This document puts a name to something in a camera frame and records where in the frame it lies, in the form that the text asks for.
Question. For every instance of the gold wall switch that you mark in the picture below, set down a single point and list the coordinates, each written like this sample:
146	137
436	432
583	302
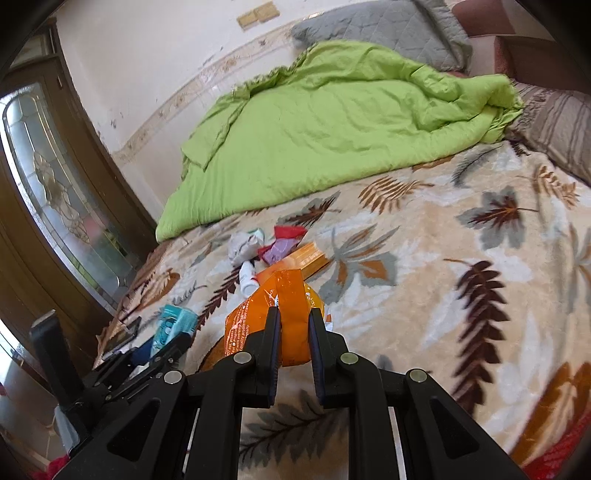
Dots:
248	20
268	11

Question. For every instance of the black smartphone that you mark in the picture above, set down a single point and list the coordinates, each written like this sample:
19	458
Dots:
122	339

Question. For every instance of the leaf printed blanket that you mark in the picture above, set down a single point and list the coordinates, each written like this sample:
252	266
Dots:
438	230

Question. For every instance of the wooden door with patterned glass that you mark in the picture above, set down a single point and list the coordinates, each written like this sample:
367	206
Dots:
60	184

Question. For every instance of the orange plastic wrapper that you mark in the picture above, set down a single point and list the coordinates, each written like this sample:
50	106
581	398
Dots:
291	323

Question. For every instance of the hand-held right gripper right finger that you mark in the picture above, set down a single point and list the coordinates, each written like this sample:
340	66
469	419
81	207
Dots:
315	341

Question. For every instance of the teal wipes packet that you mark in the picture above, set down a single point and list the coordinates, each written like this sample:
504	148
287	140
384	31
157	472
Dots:
173	327

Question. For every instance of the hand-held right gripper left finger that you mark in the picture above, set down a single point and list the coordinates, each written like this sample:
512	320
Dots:
275	341

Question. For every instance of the green quilt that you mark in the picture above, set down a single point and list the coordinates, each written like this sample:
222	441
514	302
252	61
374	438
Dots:
323	129

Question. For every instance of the striped floral pillow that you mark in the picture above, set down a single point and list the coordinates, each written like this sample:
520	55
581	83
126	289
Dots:
558	120

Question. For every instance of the brown upholstered headboard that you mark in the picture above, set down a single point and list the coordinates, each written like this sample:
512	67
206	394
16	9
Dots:
531	50

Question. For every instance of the white plastic bottle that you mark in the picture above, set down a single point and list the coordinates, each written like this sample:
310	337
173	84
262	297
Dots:
247	277

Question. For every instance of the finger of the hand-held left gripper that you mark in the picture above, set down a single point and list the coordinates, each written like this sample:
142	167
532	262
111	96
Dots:
124	374
173	346

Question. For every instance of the red cardboard carton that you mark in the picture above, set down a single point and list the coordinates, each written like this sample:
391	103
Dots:
288	232

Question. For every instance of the orange cardboard box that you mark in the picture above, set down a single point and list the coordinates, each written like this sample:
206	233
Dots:
304	258

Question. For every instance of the red fabric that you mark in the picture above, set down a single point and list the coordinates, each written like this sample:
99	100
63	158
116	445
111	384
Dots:
554	454

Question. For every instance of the grey quilted pillow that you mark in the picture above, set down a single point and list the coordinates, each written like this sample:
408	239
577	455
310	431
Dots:
383	27

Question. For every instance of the purple paper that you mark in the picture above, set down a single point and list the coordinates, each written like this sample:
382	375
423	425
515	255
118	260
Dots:
281	250

